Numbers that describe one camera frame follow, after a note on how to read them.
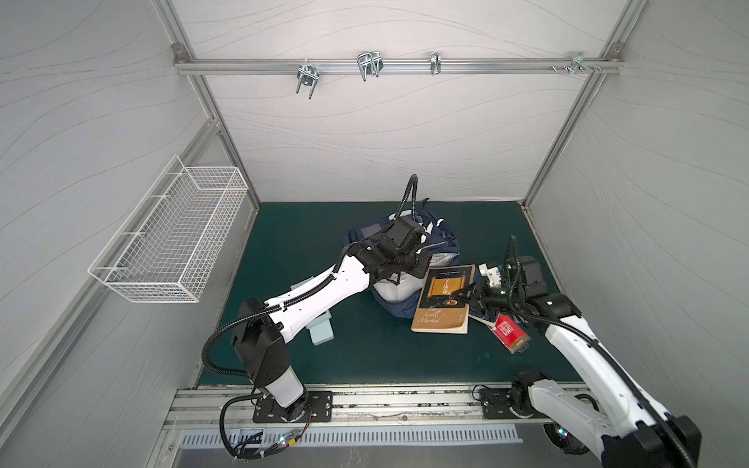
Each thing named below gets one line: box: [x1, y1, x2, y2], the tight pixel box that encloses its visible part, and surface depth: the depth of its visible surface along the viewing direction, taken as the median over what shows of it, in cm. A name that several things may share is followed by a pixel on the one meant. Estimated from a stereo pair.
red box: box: [491, 312, 532, 355], surface depth 87 cm
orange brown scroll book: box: [410, 264, 475, 335], surface depth 76 cm
